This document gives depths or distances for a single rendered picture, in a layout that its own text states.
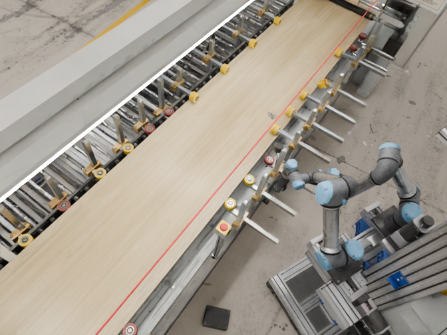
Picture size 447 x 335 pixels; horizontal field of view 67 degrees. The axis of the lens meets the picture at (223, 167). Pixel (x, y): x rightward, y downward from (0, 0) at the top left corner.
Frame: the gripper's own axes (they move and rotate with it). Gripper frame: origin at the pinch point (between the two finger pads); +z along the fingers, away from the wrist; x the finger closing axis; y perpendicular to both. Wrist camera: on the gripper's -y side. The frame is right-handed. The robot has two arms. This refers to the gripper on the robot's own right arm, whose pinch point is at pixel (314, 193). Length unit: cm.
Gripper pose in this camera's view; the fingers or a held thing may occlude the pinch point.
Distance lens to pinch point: 268.5
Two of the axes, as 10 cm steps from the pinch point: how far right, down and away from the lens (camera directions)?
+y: 8.1, 5.4, -2.3
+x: 5.7, -6.6, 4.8
